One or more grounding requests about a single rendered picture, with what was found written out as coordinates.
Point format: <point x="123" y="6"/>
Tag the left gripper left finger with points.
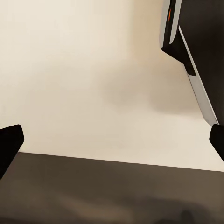
<point x="11" y="140"/>

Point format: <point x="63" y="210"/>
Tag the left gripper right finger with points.
<point x="217" y="139"/>

